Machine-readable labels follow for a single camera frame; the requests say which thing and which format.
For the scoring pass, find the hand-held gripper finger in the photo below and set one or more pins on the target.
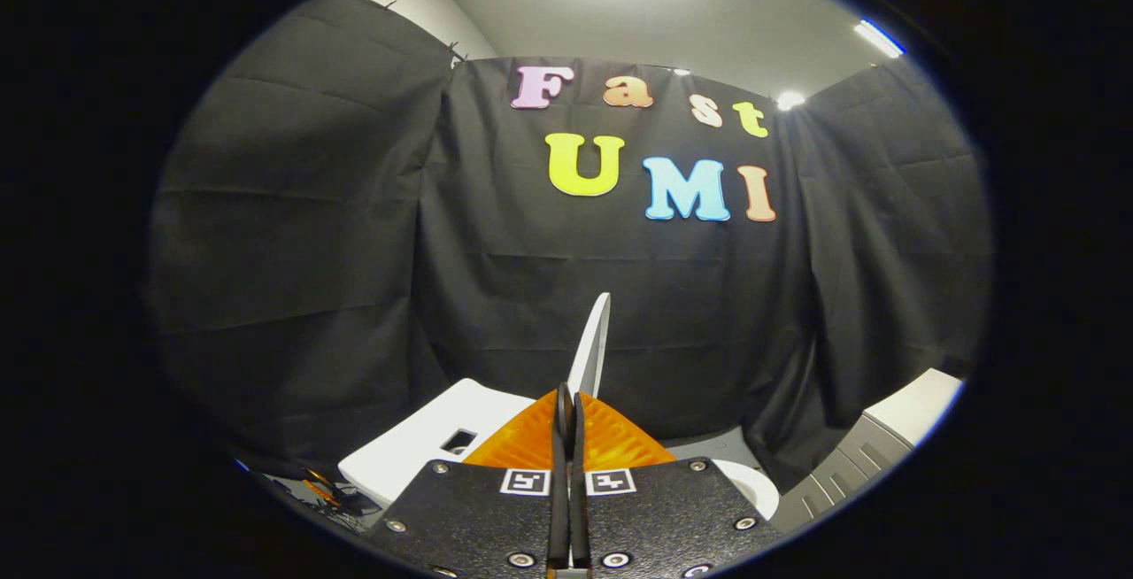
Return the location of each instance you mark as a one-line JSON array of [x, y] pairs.
[[561, 437], [579, 437]]

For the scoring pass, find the small ceiling light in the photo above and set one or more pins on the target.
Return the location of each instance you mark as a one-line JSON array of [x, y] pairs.
[[790, 100]]

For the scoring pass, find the grey drawer cabinet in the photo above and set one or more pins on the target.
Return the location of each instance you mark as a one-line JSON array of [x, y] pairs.
[[841, 473]]

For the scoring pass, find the white toilet tank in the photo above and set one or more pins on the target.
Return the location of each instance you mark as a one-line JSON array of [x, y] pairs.
[[407, 455]]

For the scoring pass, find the rectangular ceiling light panel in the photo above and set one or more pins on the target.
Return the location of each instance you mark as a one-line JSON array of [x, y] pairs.
[[878, 39]]

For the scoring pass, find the black backdrop cloth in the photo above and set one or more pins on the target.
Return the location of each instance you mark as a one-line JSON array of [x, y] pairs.
[[354, 251]]

